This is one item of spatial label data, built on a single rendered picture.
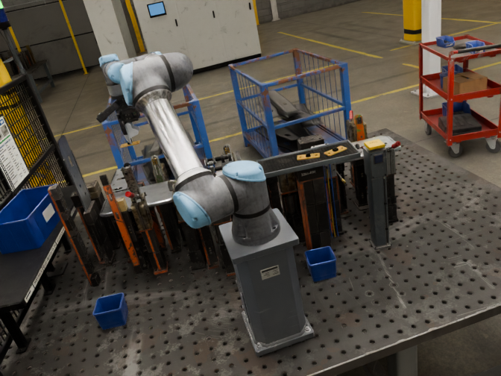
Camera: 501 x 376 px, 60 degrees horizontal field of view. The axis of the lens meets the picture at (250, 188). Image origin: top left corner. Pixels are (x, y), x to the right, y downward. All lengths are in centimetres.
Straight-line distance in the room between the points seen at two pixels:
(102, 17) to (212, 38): 222
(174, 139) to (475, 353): 181
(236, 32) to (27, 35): 632
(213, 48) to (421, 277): 847
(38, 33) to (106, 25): 450
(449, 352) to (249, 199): 152
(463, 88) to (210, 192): 311
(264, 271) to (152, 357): 55
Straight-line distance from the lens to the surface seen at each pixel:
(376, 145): 166
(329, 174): 181
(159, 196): 197
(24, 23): 1380
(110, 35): 955
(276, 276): 134
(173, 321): 174
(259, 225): 126
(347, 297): 166
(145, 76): 132
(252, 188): 121
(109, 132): 368
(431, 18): 575
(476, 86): 408
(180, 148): 123
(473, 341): 251
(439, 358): 241
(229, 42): 982
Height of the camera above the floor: 182
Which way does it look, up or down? 27 degrees down
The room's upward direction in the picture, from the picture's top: 12 degrees counter-clockwise
